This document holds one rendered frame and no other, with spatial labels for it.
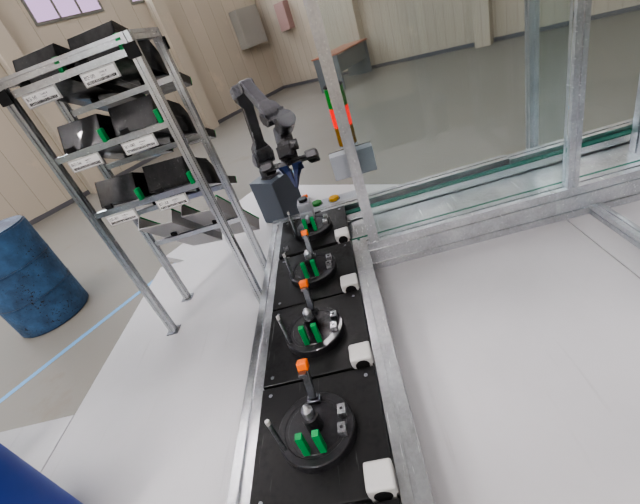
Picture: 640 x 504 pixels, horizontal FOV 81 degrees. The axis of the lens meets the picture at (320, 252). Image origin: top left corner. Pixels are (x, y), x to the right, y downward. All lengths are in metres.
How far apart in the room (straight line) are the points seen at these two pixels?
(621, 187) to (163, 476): 1.39
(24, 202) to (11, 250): 4.60
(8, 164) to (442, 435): 8.11
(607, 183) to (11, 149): 8.21
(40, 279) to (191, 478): 3.17
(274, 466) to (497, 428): 0.41
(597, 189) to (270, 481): 1.13
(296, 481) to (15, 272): 3.41
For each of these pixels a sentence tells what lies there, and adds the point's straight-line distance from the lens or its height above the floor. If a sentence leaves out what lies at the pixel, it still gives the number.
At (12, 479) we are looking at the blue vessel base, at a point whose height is 1.08.
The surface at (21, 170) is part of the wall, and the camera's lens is 8.44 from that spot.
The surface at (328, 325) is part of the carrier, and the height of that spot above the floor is 0.99.
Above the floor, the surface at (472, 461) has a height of 0.86.
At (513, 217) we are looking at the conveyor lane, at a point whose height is 0.92.
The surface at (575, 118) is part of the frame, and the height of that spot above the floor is 1.16.
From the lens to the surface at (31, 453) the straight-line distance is 1.35.
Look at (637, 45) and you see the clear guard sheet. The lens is 1.70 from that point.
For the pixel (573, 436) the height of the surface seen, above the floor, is 0.86.
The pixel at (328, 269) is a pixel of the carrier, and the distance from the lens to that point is 1.04.
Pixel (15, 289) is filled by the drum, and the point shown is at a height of 0.48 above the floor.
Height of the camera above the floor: 1.57
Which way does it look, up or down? 31 degrees down
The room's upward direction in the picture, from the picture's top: 20 degrees counter-clockwise
